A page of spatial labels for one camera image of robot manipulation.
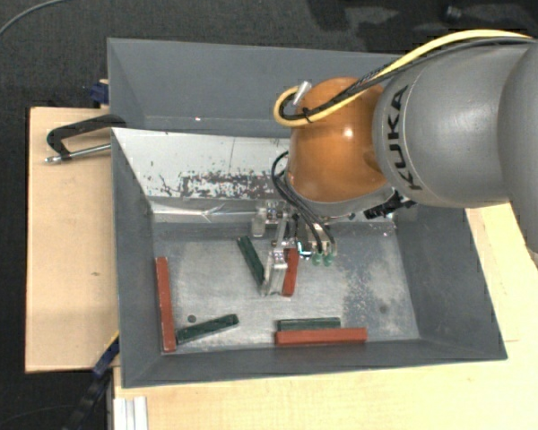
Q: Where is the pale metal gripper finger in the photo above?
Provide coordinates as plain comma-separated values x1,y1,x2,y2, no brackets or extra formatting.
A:
259,252,276,297
271,247,290,297

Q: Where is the red-brown flat block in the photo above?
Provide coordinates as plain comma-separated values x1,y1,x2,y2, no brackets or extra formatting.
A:
281,247,300,297
154,256,178,354
273,327,369,347

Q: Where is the dark green flat block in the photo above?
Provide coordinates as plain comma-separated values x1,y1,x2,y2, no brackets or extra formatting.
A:
175,314,240,345
276,316,343,333
236,235,266,287

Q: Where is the grey metal bin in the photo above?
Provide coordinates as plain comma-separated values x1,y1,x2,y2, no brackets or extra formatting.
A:
106,37,508,389

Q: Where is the flat pale wood board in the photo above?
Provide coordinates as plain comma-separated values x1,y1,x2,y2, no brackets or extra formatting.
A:
24,106,122,374

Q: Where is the black cylinder on white bracket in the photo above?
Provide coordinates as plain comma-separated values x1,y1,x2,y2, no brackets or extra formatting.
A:
362,196,417,221

